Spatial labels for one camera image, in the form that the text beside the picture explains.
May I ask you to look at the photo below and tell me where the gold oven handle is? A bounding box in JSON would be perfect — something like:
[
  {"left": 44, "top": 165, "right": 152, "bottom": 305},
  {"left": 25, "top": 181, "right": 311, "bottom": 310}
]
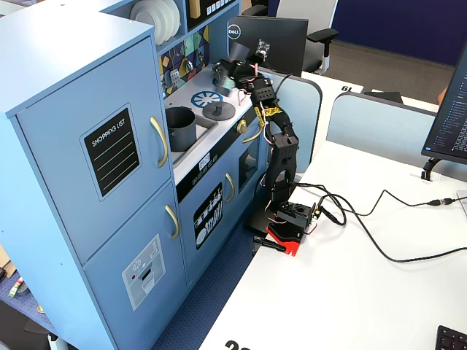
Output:
[{"left": 242, "top": 122, "right": 264, "bottom": 144}]

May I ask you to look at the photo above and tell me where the black monitor stand clamp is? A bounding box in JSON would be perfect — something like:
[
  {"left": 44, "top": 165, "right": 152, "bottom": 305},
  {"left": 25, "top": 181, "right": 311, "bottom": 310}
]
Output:
[{"left": 419, "top": 157, "right": 444, "bottom": 182}]

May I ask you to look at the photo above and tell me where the black dishwasher sticker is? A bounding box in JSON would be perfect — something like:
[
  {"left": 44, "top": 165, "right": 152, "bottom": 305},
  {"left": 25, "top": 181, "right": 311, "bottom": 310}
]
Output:
[{"left": 193, "top": 182, "right": 224, "bottom": 251}]

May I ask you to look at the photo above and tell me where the black power cable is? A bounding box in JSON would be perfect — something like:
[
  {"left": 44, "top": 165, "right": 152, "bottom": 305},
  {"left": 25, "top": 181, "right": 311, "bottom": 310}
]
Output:
[{"left": 317, "top": 195, "right": 467, "bottom": 263}]

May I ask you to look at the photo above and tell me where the gold freezer door handle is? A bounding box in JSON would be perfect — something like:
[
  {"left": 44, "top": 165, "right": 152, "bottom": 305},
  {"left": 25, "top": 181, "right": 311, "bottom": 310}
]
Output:
[{"left": 164, "top": 204, "right": 181, "bottom": 241}]

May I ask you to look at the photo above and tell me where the black microwave door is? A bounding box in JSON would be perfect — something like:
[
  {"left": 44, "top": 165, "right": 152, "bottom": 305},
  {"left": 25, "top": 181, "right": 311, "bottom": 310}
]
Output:
[{"left": 185, "top": 0, "right": 238, "bottom": 32}]

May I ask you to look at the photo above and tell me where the gray ice dispenser sticker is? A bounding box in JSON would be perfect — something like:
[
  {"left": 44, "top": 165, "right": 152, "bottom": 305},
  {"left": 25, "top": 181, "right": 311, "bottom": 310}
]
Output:
[{"left": 121, "top": 233, "right": 167, "bottom": 311}]

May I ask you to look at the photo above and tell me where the dark oven window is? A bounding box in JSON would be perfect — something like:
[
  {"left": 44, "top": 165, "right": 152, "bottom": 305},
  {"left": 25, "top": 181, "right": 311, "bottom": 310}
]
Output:
[{"left": 238, "top": 140, "right": 262, "bottom": 194}]

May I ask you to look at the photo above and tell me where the black keyboard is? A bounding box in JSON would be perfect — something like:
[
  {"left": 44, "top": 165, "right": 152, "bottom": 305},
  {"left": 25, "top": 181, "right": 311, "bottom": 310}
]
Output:
[{"left": 436, "top": 324, "right": 467, "bottom": 350}]

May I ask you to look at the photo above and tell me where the gray toy sink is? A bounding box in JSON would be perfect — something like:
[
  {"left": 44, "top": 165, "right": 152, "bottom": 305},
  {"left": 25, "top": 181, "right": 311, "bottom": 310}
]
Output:
[{"left": 166, "top": 115, "right": 220, "bottom": 165}]

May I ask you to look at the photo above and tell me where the computer monitor showing code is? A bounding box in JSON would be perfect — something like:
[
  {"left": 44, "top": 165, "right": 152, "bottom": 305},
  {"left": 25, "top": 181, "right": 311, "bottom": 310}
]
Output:
[{"left": 421, "top": 43, "right": 467, "bottom": 165}]

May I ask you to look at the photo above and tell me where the silver laptop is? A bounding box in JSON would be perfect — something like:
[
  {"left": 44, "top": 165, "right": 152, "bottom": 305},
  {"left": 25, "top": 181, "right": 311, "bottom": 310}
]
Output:
[{"left": 455, "top": 189, "right": 467, "bottom": 219}]

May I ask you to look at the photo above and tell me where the white toy plate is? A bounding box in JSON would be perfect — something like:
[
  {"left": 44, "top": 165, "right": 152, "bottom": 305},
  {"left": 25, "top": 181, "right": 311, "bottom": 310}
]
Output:
[
  {"left": 160, "top": 0, "right": 175, "bottom": 41},
  {"left": 129, "top": 0, "right": 167, "bottom": 47},
  {"left": 171, "top": 0, "right": 182, "bottom": 36}
]

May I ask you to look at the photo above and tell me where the blue burner ring print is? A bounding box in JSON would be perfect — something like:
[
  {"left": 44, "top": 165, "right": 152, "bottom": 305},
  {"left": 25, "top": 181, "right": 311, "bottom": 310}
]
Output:
[{"left": 190, "top": 90, "right": 224, "bottom": 109}]

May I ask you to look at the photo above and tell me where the black Dell monitor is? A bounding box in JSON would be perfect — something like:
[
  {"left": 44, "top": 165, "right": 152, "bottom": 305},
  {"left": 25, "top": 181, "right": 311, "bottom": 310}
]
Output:
[{"left": 226, "top": 15, "right": 310, "bottom": 78}]

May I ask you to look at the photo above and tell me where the black table clamp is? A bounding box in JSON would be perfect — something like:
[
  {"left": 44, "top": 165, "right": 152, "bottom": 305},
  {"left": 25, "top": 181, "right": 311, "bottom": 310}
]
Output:
[{"left": 253, "top": 236, "right": 287, "bottom": 253}]

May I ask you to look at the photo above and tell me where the desk divider panel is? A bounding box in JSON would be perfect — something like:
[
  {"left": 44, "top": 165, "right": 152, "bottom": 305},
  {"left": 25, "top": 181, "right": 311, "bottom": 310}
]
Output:
[
  {"left": 326, "top": 91, "right": 467, "bottom": 183},
  {"left": 268, "top": 71, "right": 324, "bottom": 174}
]

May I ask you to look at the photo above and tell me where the black stove control panel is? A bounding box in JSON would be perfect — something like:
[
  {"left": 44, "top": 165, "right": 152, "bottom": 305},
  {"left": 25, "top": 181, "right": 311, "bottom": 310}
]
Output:
[{"left": 174, "top": 109, "right": 263, "bottom": 203}]

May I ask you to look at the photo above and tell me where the gray toy pot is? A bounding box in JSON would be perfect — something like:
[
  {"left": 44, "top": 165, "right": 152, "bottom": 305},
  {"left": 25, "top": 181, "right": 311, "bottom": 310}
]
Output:
[{"left": 165, "top": 106, "right": 198, "bottom": 153}]

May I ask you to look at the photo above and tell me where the white office chair with armrest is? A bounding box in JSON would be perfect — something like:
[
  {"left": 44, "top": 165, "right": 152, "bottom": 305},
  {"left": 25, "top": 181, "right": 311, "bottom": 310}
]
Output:
[{"left": 276, "top": 0, "right": 340, "bottom": 76}]

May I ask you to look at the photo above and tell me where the gold fridge door handle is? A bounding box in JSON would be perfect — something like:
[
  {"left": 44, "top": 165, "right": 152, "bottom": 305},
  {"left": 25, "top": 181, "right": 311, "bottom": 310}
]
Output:
[{"left": 149, "top": 115, "right": 170, "bottom": 169}]

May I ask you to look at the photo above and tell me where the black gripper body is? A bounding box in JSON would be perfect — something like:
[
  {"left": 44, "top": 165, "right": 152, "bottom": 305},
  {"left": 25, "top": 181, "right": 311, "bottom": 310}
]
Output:
[{"left": 236, "top": 59, "right": 260, "bottom": 92}]

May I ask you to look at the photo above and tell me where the gray pot lid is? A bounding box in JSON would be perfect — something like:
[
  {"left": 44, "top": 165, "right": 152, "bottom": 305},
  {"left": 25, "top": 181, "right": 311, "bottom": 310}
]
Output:
[{"left": 202, "top": 101, "right": 236, "bottom": 120}]

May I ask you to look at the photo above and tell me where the robot arm base mount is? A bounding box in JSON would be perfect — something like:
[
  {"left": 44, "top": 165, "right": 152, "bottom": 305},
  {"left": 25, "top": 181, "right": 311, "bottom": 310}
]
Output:
[{"left": 266, "top": 200, "right": 318, "bottom": 258}]

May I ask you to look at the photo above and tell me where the blue dishwasher door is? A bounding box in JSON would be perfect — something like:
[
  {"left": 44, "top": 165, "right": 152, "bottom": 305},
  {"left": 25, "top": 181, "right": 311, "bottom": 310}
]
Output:
[{"left": 178, "top": 145, "right": 238, "bottom": 285}]

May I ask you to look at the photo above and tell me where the gold dishwasher door handle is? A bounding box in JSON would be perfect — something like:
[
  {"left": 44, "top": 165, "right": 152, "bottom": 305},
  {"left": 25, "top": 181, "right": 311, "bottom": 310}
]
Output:
[{"left": 225, "top": 172, "right": 236, "bottom": 204}]

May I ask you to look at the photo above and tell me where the black shopping list board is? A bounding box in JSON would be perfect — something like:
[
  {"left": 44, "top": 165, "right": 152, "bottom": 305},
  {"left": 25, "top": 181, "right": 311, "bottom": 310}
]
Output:
[{"left": 80, "top": 103, "right": 142, "bottom": 202}]

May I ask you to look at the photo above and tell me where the blue freezer door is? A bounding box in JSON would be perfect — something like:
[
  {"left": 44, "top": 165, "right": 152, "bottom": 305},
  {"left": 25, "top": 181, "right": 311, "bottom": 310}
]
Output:
[{"left": 82, "top": 181, "right": 189, "bottom": 350}]

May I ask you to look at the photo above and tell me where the blue oven door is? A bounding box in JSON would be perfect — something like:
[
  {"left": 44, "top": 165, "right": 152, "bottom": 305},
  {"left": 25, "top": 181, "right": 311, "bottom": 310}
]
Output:
[{"left": 233, "top": 112, "right": 273, "bottom": 234}]

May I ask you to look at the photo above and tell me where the dark flat device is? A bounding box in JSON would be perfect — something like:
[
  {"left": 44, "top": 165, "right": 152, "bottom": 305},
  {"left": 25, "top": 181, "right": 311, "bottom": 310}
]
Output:
[{"left": 364, "top": 90, "right": 404, "bottom": 105}]

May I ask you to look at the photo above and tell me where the steel pot with lid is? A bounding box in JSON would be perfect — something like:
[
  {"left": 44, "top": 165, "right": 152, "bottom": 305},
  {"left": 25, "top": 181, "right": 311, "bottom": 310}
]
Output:
[{"left": 210, "top": 61, "right": 229, "bottom": 79}]

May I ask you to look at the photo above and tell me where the dark gray conical mount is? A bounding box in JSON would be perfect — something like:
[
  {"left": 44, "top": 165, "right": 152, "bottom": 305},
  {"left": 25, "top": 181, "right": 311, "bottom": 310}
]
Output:
[{"left": 228, "top": 40, "right": 252, "bottom": 61}]

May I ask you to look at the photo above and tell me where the blue wooden toy kitchen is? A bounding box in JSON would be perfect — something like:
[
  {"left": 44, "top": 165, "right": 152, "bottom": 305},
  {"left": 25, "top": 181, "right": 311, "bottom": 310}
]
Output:
[{"left": 0, "top": 0, "right": 273, "bottom": 350}]

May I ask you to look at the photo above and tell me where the cardboard box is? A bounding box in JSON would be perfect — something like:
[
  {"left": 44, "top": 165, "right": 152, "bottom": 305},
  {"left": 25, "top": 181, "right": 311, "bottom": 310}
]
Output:
[{"left": 0, "top": 244, "right": 18, "bottom": 279}]

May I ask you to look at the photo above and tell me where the blue fridge door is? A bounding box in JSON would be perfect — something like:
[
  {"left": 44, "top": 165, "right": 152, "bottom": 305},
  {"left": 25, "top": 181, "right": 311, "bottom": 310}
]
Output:
[{"left": 16, "top": 36, "right": 173, "bottom": 265}]

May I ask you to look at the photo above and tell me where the colourful tiled backsplash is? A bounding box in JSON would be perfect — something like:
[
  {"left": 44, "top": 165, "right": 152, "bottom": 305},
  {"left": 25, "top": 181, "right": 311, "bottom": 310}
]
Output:
[{"left": 157, "top": 25, "right": 211, "bottom": 99}]

